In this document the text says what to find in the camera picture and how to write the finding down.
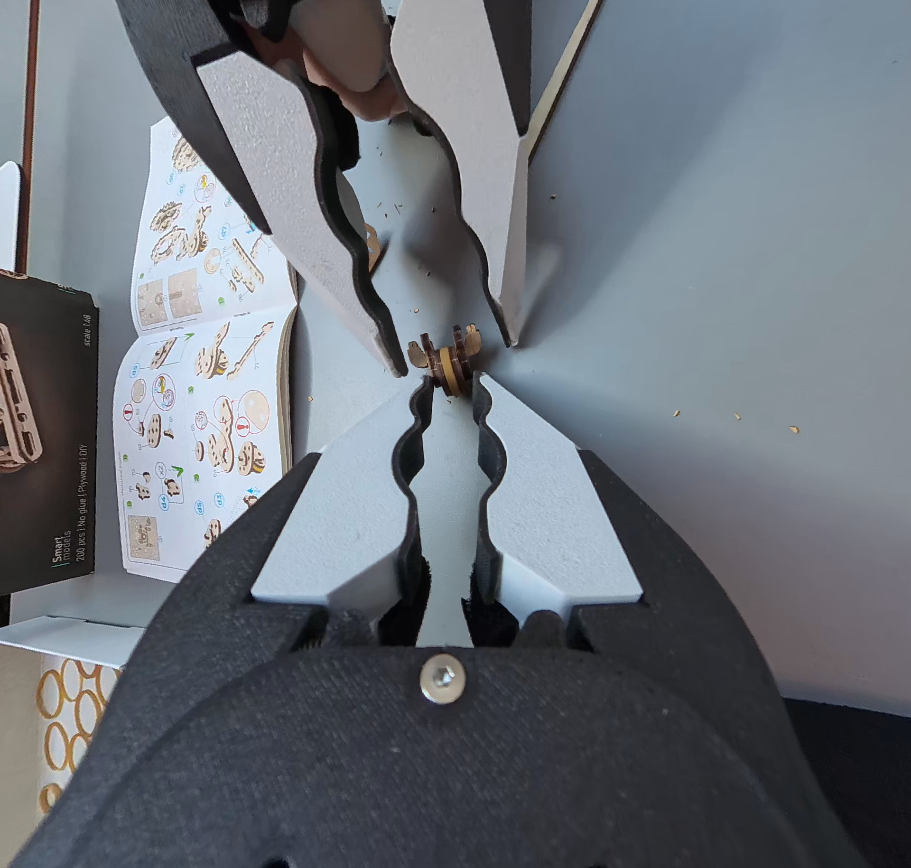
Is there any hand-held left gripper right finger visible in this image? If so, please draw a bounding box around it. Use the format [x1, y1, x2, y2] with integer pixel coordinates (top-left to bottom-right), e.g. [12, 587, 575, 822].
[461, 374, 645, 647]

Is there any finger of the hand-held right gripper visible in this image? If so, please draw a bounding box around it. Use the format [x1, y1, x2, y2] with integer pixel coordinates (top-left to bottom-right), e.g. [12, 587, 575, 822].
[389, 0, 533, 348]
[191, 48, 410, 379]

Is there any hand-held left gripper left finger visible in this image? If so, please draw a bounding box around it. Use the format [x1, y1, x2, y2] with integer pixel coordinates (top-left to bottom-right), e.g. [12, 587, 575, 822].
[251, 375, 435, 647]

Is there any small wooden gear assembly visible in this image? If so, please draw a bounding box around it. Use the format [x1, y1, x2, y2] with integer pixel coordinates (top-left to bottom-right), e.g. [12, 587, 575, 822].
[407, 323, 483, 398]

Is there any person's right hand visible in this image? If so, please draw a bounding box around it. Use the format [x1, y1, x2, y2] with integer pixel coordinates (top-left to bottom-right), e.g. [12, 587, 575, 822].
[302, 49, 408, 123]

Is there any thin plywood strip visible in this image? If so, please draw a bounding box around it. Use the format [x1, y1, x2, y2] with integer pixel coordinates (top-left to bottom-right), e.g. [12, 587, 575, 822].
[525, 0, 626, 166]

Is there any open instruction booklet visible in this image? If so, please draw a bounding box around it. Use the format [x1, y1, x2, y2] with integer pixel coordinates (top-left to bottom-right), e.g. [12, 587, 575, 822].
[112, 115, 300, 584]

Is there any white metal stand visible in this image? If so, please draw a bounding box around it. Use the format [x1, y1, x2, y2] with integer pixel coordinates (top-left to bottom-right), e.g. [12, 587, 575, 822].
[0, 161, 28, 274]

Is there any black model kit box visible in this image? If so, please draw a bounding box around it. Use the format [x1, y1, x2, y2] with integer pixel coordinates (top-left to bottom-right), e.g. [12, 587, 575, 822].
[0, 269, 101, 597]

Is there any white cardboard box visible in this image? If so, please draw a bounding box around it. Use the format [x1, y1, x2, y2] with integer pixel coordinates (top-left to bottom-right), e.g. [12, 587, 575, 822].
[0, 613, 154, 822]

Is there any black mesh pad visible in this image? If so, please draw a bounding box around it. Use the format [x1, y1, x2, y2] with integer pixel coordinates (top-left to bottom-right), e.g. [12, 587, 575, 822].
[779, 696, 911, 868]

